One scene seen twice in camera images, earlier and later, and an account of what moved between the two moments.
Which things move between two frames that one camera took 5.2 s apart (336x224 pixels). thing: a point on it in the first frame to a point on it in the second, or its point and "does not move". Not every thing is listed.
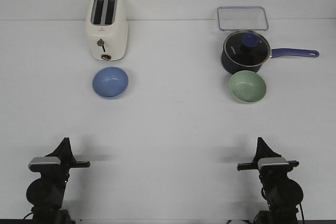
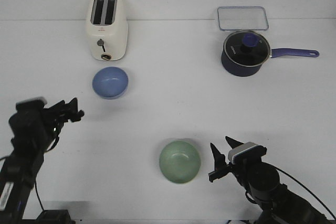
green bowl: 247,86 to 179,161
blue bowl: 110,83 does not move
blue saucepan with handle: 230,67 does not move
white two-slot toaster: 107,26 does not move
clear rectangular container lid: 240,18 does not move
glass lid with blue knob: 247,48 does not move
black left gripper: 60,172 to 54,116
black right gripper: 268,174 to 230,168
